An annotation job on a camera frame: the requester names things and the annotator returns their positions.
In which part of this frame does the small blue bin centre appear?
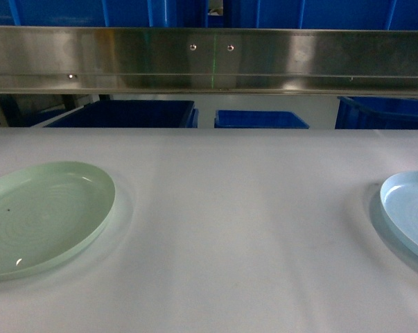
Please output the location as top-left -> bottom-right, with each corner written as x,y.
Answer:
214,110 -> 309,129

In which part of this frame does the dark blue bin behind table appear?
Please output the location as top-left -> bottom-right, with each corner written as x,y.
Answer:
48,100 -> 199,128

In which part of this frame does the blue bin far right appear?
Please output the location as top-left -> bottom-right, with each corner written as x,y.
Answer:
335,96 -> 418,130

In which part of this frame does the pale green round plate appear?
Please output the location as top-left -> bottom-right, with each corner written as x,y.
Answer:
0,162 -> 116,281

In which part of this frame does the blue bin upper shelf right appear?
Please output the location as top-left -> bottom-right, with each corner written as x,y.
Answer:
223,0 -> 418,31

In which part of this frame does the blue bin shelf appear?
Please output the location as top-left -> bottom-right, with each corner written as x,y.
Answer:
0,0 -> 209,28
223,0 -> 418,31

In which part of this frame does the pale blue round plate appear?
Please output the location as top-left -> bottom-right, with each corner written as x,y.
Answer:
379,171 -> 418,256

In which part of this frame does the blue bin upper shelf left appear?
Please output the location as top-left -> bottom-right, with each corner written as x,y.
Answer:
0,0 -> 209,28

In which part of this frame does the stainless steel shelf rail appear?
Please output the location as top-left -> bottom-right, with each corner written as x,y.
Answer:
0,26 -> 418,97

